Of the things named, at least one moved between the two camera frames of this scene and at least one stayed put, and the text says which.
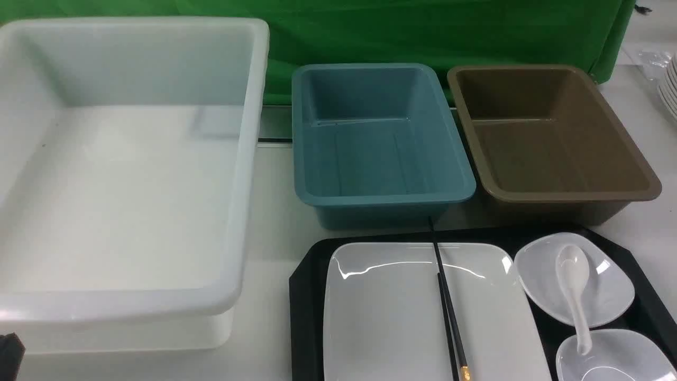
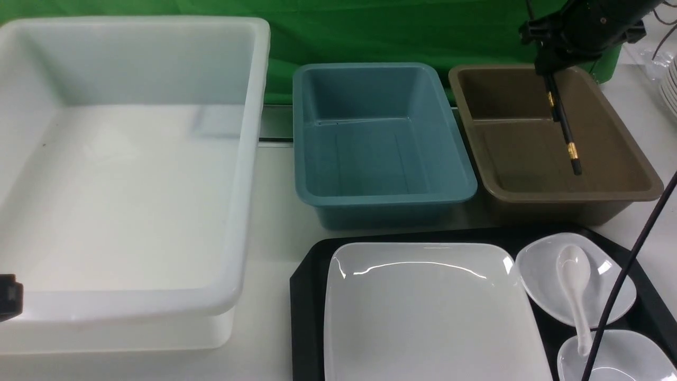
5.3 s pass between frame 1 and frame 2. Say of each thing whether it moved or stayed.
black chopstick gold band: moved
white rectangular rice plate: stayed
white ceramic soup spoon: stayed
